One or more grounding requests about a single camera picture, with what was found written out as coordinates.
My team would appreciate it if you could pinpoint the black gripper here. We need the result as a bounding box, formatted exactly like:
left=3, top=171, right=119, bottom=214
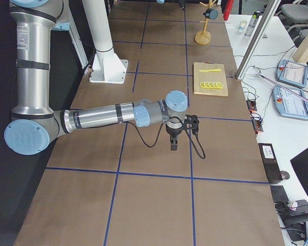
left=166, top=127, right=182, bottom=151
left=179, top=0, right=184, bottom=9

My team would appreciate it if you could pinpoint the blue cup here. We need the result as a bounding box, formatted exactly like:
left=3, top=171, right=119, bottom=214
left=203, top=8, right=219, bottom=20

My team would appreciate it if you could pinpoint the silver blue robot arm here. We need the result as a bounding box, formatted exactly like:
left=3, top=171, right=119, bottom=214
left=4, top=1, right=188, bottom=155
left=156, top=0, right=185, bottom=10

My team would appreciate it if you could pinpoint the wooden cup storage rack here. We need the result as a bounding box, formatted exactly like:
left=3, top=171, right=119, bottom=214
left=195, top=1, right=216, bottom=45

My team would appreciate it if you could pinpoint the white paper cup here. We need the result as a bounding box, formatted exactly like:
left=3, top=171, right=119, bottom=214
left=238, top=20, right=247, bottom=32

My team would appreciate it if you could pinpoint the red fire extinguisher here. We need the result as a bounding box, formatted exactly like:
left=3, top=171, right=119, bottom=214
left=223, top=0, right=234, bottom=21

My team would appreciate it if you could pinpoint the lemon slice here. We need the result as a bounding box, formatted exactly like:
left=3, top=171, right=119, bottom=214
left=208, top=82, right=215, bottom=88
left=204, top=82, right=211, bottom=88
left=216, top=82, right=224, bottom=89
left=213, top=82, right=219, bottom=89
left=200, top=82, right=207, bottom=89

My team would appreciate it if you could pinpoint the wooden cutting board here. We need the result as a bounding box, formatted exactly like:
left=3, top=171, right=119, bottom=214
left=193, top=62, right=228, bottom=97

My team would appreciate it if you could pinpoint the clear water bottle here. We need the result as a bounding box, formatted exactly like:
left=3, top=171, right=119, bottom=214
left=244, top=11, right=261, bottom=36

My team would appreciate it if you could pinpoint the yellow plastic knife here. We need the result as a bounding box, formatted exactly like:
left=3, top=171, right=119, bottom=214
left=198, top=69, right=221, bottom=73

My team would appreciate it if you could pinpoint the lower orange black connector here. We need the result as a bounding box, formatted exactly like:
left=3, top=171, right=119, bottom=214
left=251, top=116, right=263, bottom=134

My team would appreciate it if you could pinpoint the orange black connector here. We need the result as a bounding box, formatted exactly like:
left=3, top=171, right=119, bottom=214
left=251, top=116, right=263, bottom=134
left=246, top=99, right=257, bottom=113

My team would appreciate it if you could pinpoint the upper orange black connector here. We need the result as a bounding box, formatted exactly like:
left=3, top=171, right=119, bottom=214
left=246, top=99, right=257, bottom=113

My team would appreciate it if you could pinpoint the black box with label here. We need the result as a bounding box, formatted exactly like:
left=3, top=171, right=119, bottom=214
left=258, top=143, right=283, bottom=184

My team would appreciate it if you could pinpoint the black flat pad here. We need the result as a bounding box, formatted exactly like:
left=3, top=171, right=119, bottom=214
left=270, top=186, right=289, bottom=202

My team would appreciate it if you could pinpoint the grey office chair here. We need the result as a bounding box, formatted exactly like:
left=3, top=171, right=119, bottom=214
left=276, top=1, right=308, bottom=33

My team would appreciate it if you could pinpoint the lower teach pendant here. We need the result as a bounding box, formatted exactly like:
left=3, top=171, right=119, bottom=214
left=273, top=86, right=308, bottom=120

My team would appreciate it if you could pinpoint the teach pendant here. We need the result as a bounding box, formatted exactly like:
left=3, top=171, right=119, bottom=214
left=273, top=86, right=308, bottom=120
left=276, top=59, right=308, bottom=88

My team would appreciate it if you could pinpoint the upper teach pendant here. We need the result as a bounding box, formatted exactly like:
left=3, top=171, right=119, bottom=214
left=276, top=59, right=308, bottom=88

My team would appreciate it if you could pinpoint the black monitor stand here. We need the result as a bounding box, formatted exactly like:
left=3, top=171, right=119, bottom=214
left=275, top=199, right=308, bottom=241

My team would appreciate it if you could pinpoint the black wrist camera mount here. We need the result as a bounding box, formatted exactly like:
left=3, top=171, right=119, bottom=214
left=183, top=114, right=200, bottom=137

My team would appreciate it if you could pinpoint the aluminium frame post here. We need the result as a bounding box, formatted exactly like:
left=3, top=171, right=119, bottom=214
left=235, top=0, right=281, bottom=79

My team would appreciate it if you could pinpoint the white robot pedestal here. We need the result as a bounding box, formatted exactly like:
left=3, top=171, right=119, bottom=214
left=82, top=0, right=128, bottom=84

